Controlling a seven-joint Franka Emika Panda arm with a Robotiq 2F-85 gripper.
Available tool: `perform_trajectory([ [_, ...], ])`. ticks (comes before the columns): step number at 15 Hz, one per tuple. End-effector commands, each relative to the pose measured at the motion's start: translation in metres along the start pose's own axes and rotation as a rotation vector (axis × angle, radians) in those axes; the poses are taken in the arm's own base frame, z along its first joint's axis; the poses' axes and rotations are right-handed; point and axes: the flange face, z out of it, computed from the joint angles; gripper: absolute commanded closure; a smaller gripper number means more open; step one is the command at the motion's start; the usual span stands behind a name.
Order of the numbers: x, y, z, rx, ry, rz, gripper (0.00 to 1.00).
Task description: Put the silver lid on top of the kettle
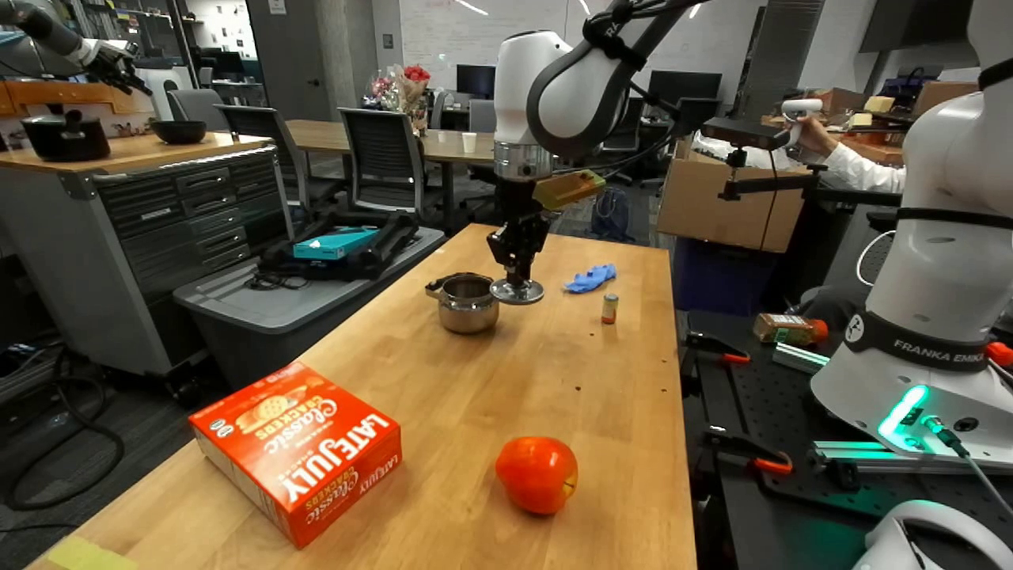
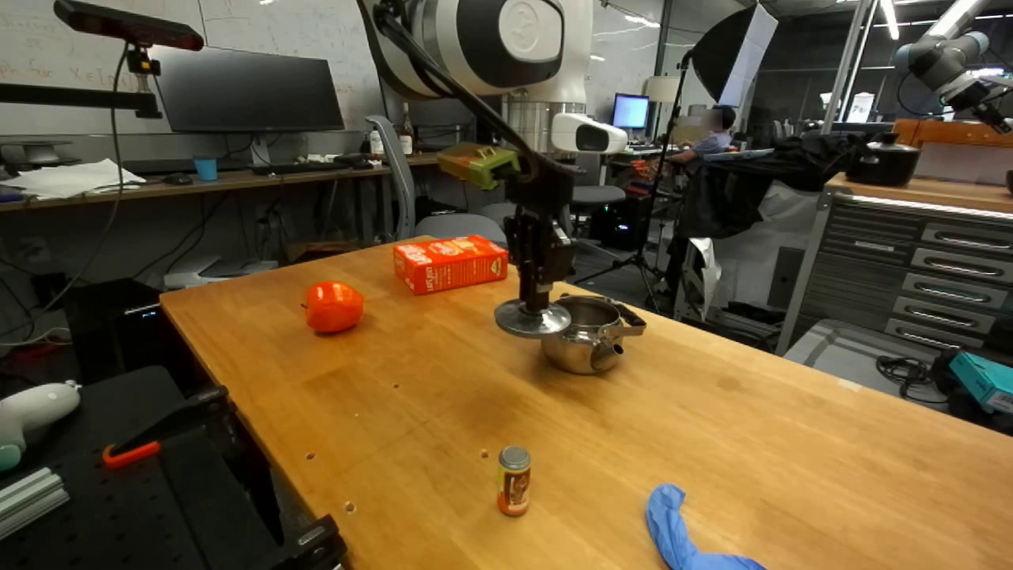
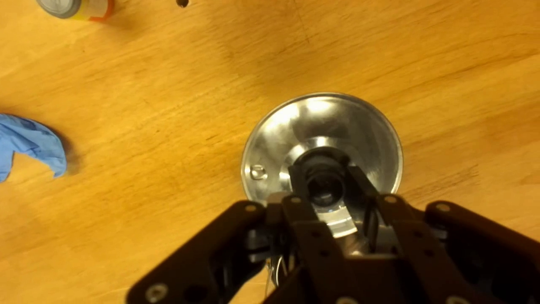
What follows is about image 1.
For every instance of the yellow green sponge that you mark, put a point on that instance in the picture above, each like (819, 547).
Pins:
(85, 556)

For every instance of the dark computer monitor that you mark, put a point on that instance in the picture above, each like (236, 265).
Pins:
(477, 80)

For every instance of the silver metal kettle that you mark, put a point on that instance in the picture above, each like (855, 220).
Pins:
(468, 313)

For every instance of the wooden background table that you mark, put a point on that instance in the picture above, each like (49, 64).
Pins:
(453, 143)

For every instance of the grey background robot arm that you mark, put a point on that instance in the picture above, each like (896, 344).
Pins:
(52, 34)

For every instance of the brown cardboard box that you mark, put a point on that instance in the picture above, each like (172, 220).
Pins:
(718, 208)

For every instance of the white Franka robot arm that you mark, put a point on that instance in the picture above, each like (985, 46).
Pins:
(939, 265)

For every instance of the silver lid with knob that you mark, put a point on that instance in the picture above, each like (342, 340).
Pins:
(525, 297)

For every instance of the black mesh office chair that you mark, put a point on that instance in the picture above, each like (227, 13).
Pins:
(256, 122)
(381, 148)

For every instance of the small white camera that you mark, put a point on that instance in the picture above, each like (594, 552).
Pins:
(801, 110)

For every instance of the black cooking pot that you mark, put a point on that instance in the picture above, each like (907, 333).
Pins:
(65, 136)

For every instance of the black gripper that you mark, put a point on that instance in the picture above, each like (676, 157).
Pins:
(516, 236)

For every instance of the grey plastic bin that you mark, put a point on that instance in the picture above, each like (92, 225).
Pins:
(272, 317)

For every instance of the small orange can grey cap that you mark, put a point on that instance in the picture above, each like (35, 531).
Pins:
(610, 308)

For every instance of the black camera clamp arm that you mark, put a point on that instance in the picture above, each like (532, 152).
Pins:
(769, 185)

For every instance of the grey drawer cabinet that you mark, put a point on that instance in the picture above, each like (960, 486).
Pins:
(158, 233)

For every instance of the black bowl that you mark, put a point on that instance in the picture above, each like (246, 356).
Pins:
(179, 131)

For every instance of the blue cloth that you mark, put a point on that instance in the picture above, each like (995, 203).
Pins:
(589, 281)

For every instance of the orange cracker box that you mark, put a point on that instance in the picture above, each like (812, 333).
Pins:
(297, 455)

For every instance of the aluminium extrusion bar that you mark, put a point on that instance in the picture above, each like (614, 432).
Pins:
(855, 455)

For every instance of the person in white sleeve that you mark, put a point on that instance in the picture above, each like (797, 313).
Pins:
(864, 168)

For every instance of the teal and black bag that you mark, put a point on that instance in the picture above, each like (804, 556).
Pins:
(336, 246)

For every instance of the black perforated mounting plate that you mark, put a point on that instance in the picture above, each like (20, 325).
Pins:
(781, 527)

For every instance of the black orange bar clamp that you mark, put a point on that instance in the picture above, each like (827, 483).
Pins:
(733, 359)
(778, 464)

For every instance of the white plastic object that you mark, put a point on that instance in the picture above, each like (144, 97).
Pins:
(930, 522)

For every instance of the blue storage bin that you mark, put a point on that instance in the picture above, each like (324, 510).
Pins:
(718, 277)

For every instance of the red orange tomato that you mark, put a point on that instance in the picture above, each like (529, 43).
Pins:
(538, 477)

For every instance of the red flower bouquet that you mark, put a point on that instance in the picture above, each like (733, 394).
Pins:
(405, 84)

